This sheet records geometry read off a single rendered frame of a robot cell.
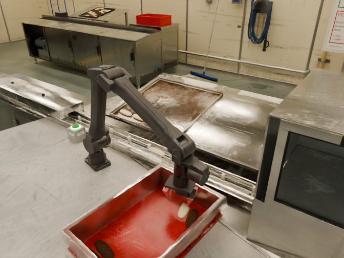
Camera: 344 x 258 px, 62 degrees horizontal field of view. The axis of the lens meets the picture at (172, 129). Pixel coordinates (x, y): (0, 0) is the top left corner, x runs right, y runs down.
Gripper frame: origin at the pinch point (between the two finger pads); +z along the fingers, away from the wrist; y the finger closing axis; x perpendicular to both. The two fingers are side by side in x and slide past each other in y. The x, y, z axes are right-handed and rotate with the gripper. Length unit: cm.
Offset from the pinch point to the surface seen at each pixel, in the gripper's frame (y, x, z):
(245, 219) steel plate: 25.3, 4.1, 3.5
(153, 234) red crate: -4.6, -14.2, 4.5
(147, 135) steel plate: -36, 49, 8
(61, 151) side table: -71, 19, 10
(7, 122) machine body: -163, 63, 37
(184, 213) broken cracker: 2.7, -1.8, 3.4
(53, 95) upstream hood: -110, 61, 3
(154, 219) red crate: -7.0, -7.8, 4.8
